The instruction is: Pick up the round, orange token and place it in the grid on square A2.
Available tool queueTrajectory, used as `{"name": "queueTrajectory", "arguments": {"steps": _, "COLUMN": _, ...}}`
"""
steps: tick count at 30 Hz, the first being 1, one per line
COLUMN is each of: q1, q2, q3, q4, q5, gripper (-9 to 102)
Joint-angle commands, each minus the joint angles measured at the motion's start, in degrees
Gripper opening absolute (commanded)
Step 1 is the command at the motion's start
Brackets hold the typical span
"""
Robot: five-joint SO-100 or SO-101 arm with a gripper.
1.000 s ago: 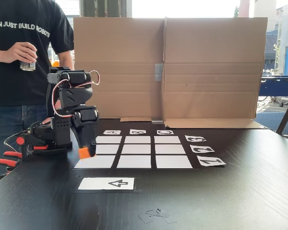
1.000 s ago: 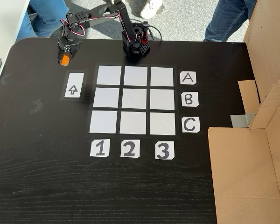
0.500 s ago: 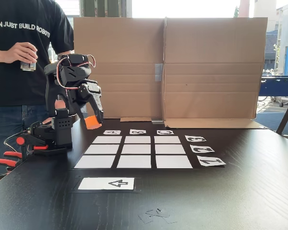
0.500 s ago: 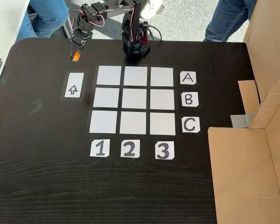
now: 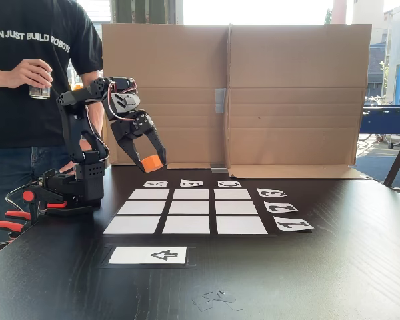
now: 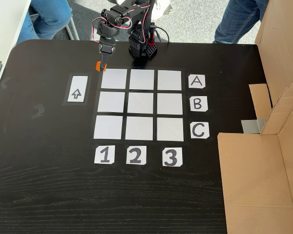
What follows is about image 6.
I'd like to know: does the grey metal chair leg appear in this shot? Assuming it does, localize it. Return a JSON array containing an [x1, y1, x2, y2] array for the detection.
[[64, 14, 80, 41]]

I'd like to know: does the paper label number 1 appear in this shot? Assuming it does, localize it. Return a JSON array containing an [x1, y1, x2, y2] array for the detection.
[[94, 145, 116, 164]]

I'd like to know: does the paper label number 2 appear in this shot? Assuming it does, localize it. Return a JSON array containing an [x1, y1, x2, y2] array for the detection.
[[126, 145, 147, 165]]

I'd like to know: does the paper label letter B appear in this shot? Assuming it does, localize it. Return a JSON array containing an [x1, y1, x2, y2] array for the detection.
[[189, 96, 209, 113]]

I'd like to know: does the paper label letter C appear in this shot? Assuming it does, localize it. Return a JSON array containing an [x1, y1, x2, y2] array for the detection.
[[190, 122, 210, 139]]

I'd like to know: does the white nine-square grid sheet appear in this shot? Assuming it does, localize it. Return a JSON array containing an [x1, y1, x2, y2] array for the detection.
[[91, 67, 189, 144]]

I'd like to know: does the person's leg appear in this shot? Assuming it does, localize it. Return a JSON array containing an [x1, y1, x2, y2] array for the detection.
[[212, 0, 269, 44], [16, 11, 40, 46], [29, 0, 73, 40]]

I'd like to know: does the round orange token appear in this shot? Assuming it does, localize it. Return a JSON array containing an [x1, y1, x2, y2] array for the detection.
[[95, 60, 107, 72]]

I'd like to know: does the white desk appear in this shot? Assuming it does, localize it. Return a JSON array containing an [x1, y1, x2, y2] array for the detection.
[[0, 0, 32, 105]]

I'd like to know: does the brown cardboard box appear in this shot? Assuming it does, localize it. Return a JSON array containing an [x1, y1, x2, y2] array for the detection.
[[217, 0, 293, 234]]

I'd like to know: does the person's white shoe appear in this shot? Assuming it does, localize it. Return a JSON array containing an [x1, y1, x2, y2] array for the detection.
[[150, 0, 173, 20]]

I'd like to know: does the paper sheet with arrow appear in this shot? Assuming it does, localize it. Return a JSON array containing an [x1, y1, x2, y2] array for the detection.
[[62, 72, 92, 106]]

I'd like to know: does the paper label letter A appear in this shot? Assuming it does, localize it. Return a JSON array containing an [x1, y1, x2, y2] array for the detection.
[[188, 74, 206, 89]]

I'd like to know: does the paper label number 3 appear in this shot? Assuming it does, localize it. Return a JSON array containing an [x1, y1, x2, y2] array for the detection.
[[162, 147, 183, 167]]

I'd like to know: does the black power cable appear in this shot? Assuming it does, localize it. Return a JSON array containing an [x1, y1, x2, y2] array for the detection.
[[154, 26, 170, 44]]

